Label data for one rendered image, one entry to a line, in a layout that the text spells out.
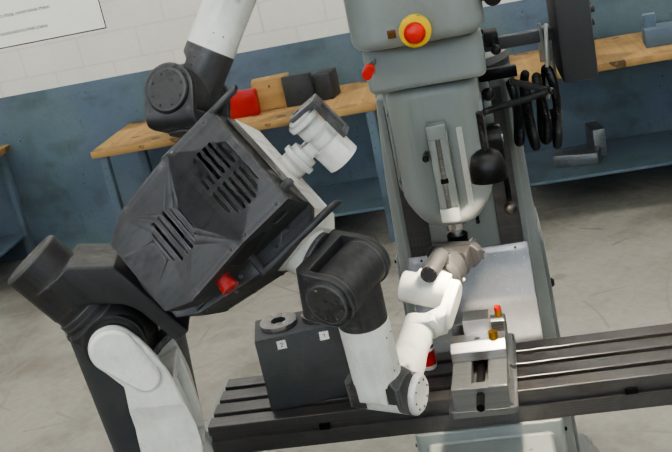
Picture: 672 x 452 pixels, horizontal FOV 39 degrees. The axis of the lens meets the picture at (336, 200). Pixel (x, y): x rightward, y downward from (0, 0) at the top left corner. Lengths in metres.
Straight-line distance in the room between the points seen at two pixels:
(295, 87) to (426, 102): 3.94
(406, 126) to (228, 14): 0.48
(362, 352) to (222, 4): 0.65
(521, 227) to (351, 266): 1.03
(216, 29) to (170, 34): 4.84
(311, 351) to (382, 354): 0.58
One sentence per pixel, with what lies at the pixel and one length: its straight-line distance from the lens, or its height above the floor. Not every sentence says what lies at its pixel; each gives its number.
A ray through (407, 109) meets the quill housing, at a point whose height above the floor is 1.58.
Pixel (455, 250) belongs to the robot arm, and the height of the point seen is 1.26.
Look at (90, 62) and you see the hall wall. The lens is 6.75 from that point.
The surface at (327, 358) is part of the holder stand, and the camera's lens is 2.23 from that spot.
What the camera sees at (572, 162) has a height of 0.26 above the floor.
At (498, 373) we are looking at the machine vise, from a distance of 2.11.
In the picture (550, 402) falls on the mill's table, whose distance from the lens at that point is 2.20.
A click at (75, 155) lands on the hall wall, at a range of 6.95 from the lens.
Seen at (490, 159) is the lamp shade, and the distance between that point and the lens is 1.83.
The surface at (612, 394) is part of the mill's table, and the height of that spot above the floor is 0.88.
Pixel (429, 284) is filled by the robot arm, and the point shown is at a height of 1.26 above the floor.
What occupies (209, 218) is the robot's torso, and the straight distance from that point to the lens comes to 1.50.
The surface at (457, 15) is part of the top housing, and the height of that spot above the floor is 1.77.
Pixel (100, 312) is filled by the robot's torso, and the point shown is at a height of 1.43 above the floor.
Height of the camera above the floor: 2.01
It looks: 17 degrees down
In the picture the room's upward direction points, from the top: 12 degrees counter-clockwise
